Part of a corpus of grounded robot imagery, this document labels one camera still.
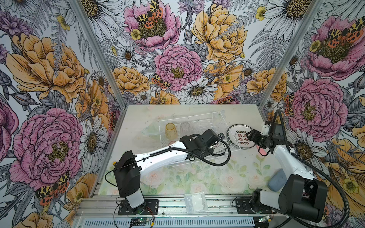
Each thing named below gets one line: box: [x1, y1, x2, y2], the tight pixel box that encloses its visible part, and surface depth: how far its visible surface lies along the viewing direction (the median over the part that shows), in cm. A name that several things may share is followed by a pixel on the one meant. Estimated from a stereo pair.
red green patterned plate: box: [227, 123, 256, 150], surface depth 102 cm
